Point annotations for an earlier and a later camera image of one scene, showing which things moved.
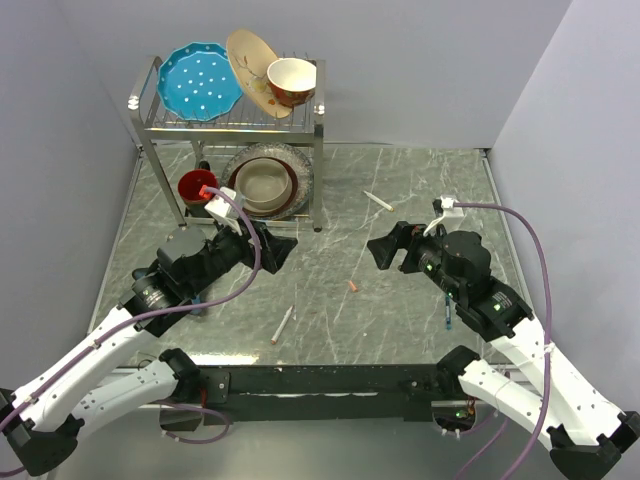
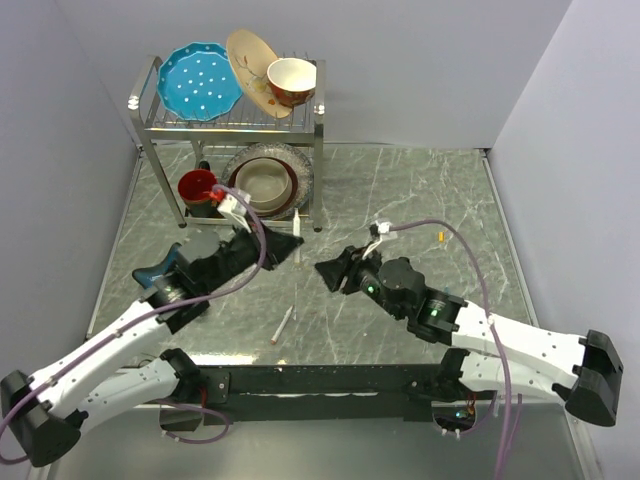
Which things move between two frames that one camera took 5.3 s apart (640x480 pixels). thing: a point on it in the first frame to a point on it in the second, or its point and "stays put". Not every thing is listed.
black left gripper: x=273 y=248 stays put
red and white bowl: x=292 y=80 stays put
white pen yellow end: x=380 y=201 to x=296 y=232
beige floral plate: x=249 y=58 stays put
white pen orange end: x=282 y=325 stays put
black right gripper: x=409 y=236 to x=334 y=270
